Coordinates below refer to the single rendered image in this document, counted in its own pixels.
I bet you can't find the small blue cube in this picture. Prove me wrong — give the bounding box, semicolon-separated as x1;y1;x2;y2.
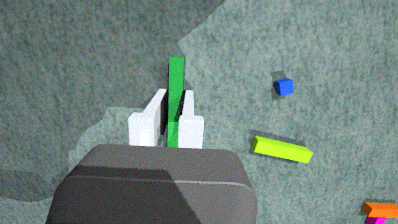
275;78;294;96

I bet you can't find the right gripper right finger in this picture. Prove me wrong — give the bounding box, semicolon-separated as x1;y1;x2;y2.
178;90;204;148

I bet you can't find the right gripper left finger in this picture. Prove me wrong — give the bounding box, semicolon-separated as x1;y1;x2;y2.
128;89;169;146

